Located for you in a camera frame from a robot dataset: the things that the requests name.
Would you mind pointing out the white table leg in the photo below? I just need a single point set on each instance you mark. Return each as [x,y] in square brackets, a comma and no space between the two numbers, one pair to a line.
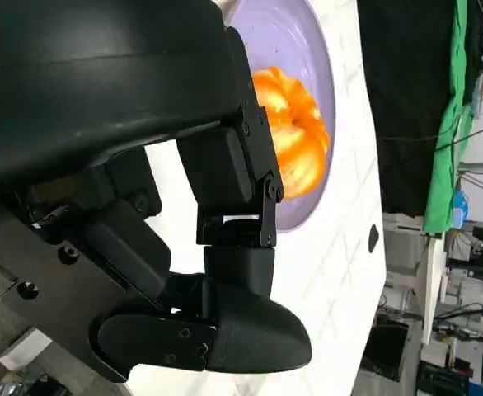
[434,284]

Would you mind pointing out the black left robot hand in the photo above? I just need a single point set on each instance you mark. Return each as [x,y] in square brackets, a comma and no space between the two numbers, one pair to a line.
[101,82]

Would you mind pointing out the black monitor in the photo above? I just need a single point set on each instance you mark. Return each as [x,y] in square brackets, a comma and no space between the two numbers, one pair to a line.
[385,350]

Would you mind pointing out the lilac plate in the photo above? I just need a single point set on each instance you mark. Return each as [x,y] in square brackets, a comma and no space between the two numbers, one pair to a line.
[299,45]

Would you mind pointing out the orange and white bread roll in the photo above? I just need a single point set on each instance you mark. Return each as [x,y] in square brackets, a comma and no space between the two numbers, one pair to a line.
[295,132]

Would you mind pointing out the green cloth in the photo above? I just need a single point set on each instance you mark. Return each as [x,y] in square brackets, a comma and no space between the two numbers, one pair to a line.
[451,136]

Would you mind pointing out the black backdrop cloth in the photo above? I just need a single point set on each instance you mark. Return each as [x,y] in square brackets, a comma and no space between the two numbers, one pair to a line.
[406,82]

